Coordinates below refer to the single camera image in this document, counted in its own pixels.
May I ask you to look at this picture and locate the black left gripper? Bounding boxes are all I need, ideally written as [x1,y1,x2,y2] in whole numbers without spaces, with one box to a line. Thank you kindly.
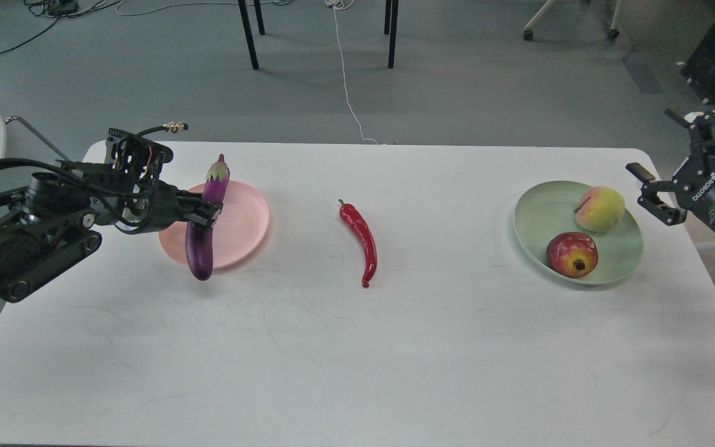
[137,186,223,233]

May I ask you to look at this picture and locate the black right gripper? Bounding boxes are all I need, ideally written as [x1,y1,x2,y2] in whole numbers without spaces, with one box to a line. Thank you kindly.
[625,109,715,233]

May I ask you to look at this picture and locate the purple eggplant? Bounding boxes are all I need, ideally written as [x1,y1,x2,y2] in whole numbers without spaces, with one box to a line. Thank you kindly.
[185,153,230,282]

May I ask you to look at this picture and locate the yellow-pink peach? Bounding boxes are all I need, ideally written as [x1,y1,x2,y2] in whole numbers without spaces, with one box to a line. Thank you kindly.
[573,186,626,232]

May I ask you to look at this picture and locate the red pomegranate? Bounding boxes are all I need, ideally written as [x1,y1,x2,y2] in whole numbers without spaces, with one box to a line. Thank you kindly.
[546,232,599,278]

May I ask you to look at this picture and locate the red chili pepper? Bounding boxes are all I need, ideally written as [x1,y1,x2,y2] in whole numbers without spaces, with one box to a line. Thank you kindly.
[338,199,378,288]

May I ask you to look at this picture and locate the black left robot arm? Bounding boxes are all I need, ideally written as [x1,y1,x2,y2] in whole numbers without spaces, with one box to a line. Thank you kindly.
[0,122,230,303]

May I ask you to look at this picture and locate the pink plate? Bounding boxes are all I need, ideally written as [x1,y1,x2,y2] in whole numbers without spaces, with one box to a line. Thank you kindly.
[157,180,271,269]

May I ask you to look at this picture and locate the green plate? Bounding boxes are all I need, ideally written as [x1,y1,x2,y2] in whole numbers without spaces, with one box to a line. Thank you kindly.
[513,181,644,286]

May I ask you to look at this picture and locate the black table leg left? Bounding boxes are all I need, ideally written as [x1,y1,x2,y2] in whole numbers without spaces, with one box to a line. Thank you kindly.
[236,0,266,71]

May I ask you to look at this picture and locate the black table leg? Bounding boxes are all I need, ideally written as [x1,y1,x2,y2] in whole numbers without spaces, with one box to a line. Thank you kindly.
[236,0,266,71]
[384,0,399,69]

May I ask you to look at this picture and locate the office chair base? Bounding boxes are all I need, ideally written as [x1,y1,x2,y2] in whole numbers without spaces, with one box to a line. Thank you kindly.
[520,1,625,42]

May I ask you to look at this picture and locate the black table leg right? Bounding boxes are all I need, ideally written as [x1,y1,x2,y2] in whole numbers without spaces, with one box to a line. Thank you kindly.
[384,0,399,69]

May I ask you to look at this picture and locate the black floor cables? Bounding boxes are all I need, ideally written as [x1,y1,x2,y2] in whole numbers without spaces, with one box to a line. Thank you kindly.
[0,0,122,66]

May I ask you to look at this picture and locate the white floor cable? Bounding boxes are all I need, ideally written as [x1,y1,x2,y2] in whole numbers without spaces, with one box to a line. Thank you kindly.
[324,0,387,145]

